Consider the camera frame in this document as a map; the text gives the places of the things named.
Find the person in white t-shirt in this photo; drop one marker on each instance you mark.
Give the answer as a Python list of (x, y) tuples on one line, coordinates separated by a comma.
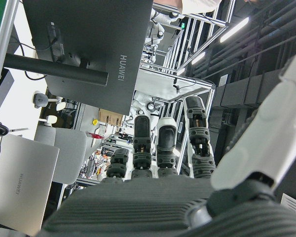
[(199, 5)]

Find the grey round desk gadget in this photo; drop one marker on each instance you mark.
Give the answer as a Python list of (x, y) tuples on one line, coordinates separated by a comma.
[(40, 100)]

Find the cardboard box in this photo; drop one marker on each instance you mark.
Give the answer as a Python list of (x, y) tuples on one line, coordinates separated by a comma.
[(111, 117)]

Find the dark grey Huawei monitor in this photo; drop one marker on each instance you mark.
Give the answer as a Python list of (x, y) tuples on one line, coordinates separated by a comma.
[(101, 37)]

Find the grey office chair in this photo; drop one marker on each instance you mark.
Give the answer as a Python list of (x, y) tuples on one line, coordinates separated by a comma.
[(66, 153)]

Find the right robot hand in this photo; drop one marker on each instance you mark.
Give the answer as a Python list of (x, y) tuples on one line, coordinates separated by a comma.
[(143, 209)]

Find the silver Huawei laptop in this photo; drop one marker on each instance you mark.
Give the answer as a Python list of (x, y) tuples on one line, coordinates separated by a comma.
[(19, 177)]

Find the long ceiling light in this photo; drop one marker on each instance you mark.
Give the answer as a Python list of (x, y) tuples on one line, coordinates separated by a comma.
[(234, 29)]

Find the black monitor stand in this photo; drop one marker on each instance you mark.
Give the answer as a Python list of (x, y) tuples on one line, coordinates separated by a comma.
[(64, 70)]

